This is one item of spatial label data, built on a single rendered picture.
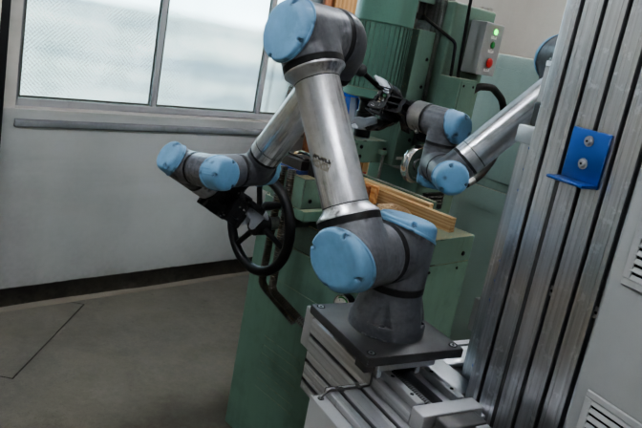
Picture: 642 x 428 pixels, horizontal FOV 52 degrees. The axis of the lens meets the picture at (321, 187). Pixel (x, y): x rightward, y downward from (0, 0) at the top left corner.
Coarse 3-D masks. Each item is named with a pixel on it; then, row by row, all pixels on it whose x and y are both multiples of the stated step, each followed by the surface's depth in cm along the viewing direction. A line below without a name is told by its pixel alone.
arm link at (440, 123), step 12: (432, 108) 156; (444, 108) 155; (420, 120) 157; (432, 120) 155; (444, 120) 152; (456, 120) 151; (468, 120) 153; (432, 132) 155; (444, 132) 152; (456, 132) 151; (468, 132) 154; (444, 144) 154; (456, 144) 156
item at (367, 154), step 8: (360, 144) 196; (368, 144) 198; (376, 144) 201; (384, 144) 203; (360, 152) 197; (368, 152) 199; (376, 152) 202; (360, 160) 198; (368, 160) 200; (376, 160) 203
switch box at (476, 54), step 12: (480, 24) 200; (492, 24) 200; (468, 36) 203; (480, 36) 200; (468, 48) 203; (480, 48) 200; (468, 60) 203; (480, 60) 201; (468, 72) 204; (480, 72) 203; (492, 72) 207
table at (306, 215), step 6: (264, 186) 209; (270, 198) 192; (294, 210) 184; (300, 210) 182; (306, 210) 183; (312, 210) 184; (318, 210) 185; (294, 216) 184; (300, 216) 182; (306, 216) 182; (312, 216) 184; (318, 216) 185
